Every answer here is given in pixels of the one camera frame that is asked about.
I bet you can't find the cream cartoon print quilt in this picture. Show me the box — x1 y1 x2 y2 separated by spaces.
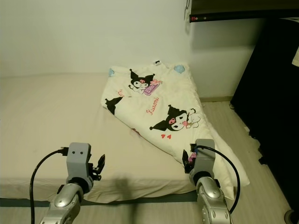
101 61 250 200

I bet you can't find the mattress with beige sheet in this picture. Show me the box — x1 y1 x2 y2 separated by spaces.
0 74 250 203

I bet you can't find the beige towel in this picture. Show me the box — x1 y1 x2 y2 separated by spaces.
290 46 299 70

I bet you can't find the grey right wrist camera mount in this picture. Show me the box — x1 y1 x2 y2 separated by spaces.
194 139 215 177

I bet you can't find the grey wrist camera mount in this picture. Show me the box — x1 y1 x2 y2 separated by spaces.
67 142 92 182
194 139 215 177

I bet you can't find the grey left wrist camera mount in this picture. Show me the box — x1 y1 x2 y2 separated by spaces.
67 142 92 182

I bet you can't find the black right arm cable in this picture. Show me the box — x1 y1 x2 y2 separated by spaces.
195 145 241 214

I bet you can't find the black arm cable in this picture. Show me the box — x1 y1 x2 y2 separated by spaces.
29 147 70 224
195 145 241 214

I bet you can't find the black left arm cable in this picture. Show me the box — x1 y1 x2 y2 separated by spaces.
29 147 70 224

